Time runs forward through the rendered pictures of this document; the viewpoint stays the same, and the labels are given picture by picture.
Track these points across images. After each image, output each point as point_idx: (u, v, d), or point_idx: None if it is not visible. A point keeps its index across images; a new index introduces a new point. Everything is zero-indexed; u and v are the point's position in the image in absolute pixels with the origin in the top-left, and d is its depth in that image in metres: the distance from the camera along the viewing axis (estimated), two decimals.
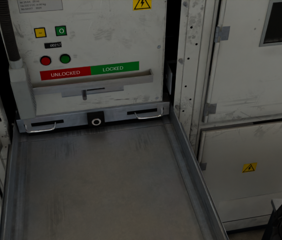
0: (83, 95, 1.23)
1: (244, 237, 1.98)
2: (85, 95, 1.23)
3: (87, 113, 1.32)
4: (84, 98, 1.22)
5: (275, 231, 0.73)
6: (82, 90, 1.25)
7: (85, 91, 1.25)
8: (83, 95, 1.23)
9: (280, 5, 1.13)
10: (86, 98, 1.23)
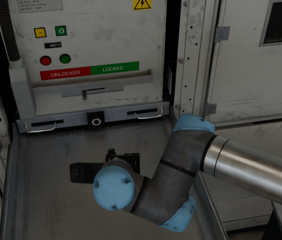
0: (83, 95, 1.23)
1: (244, 237, 1.98)
2: (85, 95, 1.23)
3: (87, 113, 1.32)
4: (84, 98, 1.22)
5: None
6: (82, 90, 1.25)
7: (85, 91, 1.25)
8: (83, 95, 1.23)
9: (280, 5, 1.13)
10: (86, 98, 1.23)
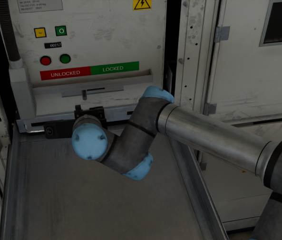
0: (83, 95, 1.23)
1: (244, 237, 1.98)
2: (85, 95, 1.23)
3: None
4: (84, 98, 1.22)
5: None
6: (82, 90, 1.25)
7: (85, 91, 1.25)
8: (83, 95, 1.23)
9: (280, 5, 1.13)
10: (86, 98, 1.23)
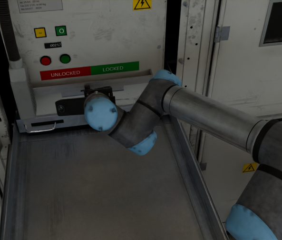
0: None
1: None
2: None
3: None
4: None
5: None
6: None
7: None
8: None
9: (280, 5, 1.13)
10: None
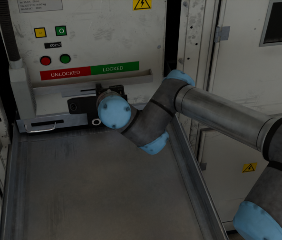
0: None
1: None
2: None
3: (87, 113, 1.32)
4: None
5: None
6: None
7: None
8: None
9: (280, 5, 1.13)
10: None
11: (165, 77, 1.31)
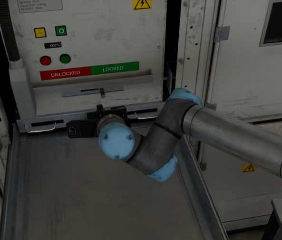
0: (102, 94, 1.24)
1: (244, 237, 1.98)
2: (104, 94, 1.24)
3: (87, 113, 1.32)
4: (102, 96, 1.23)
5: None
6: (100, 88, 1.26)
7: (103, 89, 1.25)
8: (102, 94, 1.24)
9: (280, 5, 1.13)
10: (104, 96, 1.23)
11: (165, 77, 1.31)
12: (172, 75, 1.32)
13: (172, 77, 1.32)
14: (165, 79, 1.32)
